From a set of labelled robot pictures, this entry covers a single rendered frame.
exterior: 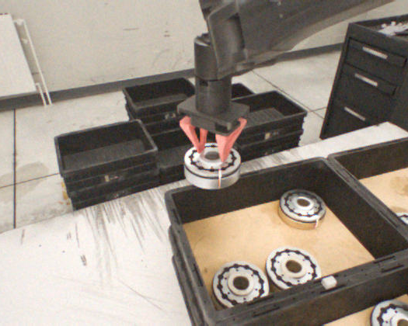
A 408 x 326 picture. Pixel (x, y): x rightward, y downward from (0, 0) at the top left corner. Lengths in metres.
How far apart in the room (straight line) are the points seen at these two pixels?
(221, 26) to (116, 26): 2.88
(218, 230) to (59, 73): 2.77
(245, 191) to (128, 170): 0.78
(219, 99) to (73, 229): 0.63
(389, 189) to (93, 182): 1.08
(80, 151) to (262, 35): 1.38
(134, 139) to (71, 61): 1.73
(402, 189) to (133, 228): 0.72
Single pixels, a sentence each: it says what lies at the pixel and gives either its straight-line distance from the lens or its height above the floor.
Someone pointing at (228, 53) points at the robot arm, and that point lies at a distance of 0.41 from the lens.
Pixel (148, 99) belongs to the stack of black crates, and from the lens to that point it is 2.08.
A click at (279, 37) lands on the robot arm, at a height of 1.29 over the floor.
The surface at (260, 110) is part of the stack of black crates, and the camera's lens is 1.95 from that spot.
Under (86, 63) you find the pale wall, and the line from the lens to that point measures 3.32.
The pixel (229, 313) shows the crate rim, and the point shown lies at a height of 0.93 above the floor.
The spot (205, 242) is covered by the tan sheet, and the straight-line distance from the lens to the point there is 0.73.
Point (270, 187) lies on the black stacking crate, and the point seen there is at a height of 0.88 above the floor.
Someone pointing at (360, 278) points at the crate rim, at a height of 0.93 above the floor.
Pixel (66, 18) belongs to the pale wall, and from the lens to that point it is 3.21.
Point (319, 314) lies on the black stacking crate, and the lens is 0.62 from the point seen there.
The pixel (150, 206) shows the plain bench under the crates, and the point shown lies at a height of 0.70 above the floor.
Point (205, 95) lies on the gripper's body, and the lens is 0.50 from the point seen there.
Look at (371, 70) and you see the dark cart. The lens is 2.10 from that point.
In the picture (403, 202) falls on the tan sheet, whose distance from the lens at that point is 0.94.
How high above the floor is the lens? 1.39
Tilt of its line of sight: 38 degrees down
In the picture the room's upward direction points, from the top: straight up
